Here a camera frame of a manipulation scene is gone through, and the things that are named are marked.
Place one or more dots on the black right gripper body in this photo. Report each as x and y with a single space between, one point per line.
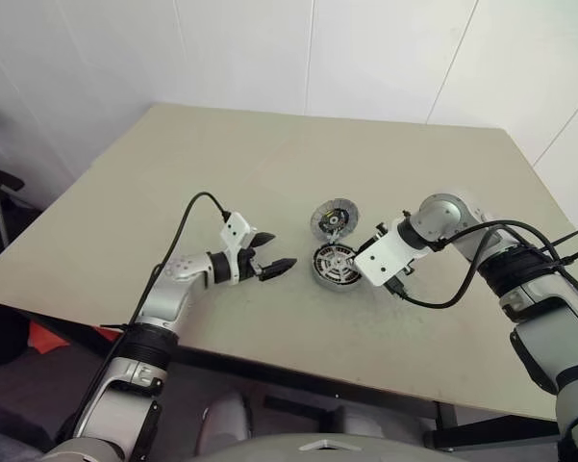
380 229

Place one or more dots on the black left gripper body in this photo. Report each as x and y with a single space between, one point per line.
247 264

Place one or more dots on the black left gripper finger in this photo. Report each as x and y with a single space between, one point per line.
276 269
262 239

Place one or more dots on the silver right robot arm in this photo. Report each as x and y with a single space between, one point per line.
442 212

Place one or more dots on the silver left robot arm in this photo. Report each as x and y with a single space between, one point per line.
168 298

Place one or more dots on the grey motor cover circuit board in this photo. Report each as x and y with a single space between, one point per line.
334 219

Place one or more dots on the silver motor stator copper coils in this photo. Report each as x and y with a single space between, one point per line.
332 285

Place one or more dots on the pale grey rounded shape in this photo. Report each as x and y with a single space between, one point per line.
223 416

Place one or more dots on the silver robot torso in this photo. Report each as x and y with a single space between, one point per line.
317 450

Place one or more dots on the red object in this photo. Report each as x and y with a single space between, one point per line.
48 339

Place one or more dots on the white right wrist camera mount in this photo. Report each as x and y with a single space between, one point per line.
382 255

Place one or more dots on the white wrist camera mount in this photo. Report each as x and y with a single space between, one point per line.
235 228
382 255

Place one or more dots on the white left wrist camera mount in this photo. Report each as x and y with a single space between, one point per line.
235 228

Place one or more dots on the black table frame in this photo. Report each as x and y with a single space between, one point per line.
444 418

